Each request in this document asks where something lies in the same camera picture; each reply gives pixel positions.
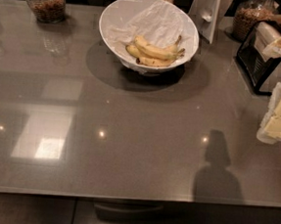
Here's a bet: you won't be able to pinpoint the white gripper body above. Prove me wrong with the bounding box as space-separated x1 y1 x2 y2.
257 82 281 144

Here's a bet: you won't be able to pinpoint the yellow banana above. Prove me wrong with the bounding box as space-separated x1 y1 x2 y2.
125 44 142 58
136 56 173 67
134 35 185 60

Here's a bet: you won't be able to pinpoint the white tilted bowl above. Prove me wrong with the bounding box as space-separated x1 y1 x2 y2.
94 0 204 78

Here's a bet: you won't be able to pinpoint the white paper bowl liner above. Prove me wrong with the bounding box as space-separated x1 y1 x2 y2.
103 0 201 77

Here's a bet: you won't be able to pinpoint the white packets in rack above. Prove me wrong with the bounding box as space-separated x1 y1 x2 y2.
254 22 281 61

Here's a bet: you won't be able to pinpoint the glass jar with granola right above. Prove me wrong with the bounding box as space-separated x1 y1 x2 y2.
232 0 277 41

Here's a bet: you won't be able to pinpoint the white upright stand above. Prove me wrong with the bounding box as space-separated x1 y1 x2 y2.
188 0 233 43

